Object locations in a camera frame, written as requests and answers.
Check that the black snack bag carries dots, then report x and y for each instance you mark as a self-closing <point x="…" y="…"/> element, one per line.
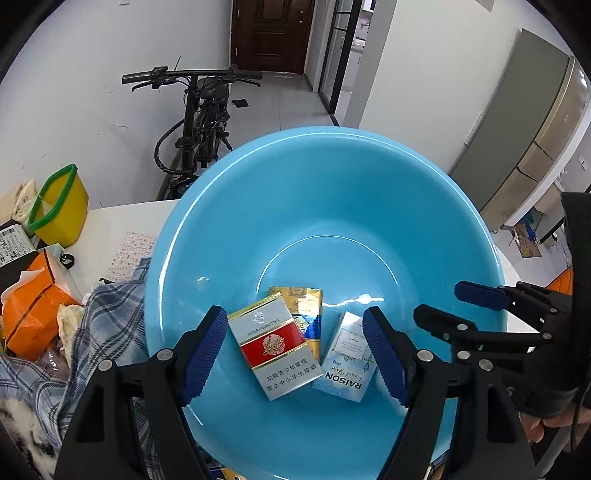
<point x="14" y="272"/>

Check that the gold blue cigarette pack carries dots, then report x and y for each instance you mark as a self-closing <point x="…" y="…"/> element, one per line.
<point x="304" y="309"/>

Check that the red white cigarette pack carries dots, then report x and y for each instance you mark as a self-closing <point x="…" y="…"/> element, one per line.
<point x="272" y="346"/>

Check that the white grey furry item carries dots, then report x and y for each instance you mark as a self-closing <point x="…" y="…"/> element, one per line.
<point x="23" y="429"/>

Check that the black bicycle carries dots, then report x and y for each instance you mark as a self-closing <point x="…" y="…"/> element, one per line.
<point x="203" y="115"/>

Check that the black floor mat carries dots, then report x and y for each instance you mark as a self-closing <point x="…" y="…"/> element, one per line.
<point x="240" y="103"/>

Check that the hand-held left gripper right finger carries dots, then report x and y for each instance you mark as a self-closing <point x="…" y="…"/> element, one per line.
<point x="383" y="360"/>

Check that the grey cabinet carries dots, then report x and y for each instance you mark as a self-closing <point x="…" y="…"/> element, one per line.
<point x="526" y="129"/>

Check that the light blue cigarette box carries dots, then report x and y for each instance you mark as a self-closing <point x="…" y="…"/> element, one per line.
<point x="344" y="369"/>

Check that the rhinestone sticker sheet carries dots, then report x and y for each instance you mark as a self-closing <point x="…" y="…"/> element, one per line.
<point x="129" y="254"/>

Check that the crumpled beige paper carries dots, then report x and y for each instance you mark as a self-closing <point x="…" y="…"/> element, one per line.
<point x="69" y="327"/>

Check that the blue plastic basin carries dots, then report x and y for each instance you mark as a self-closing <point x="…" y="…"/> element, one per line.
<point x="323" y="207"/>

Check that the beige canvas bag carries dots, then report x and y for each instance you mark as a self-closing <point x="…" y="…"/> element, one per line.
<point x="21" y="203"/>

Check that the black framed glass door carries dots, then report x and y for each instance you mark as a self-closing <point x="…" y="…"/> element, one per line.
<point x="344" y="55"/>

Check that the dark brown door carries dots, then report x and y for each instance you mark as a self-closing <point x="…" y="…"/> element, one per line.
<point x="272" y="32"/>

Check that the orange plastic bag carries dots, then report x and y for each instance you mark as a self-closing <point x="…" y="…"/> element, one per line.
<point x="32" y="309"/>

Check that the person's right hand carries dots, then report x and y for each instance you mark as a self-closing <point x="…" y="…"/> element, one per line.
<point x="554" y="422"/>

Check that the blue plaid cloth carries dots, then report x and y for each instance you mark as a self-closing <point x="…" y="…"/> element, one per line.
<point x="111" y="323"/>

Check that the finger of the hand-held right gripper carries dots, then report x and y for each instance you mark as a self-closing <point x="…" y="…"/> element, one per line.
<point x="480" y="295"/>
<point x="443" y="323"/>

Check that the orange seat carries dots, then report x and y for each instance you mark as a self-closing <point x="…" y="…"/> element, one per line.
<point x="561" y="281"/>

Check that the yellow container with green rim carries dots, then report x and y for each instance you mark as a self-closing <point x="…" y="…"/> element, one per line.
<point x="60" y="212"/>

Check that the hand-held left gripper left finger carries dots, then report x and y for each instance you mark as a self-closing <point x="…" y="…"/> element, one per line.
<point x="203" y="360"/>

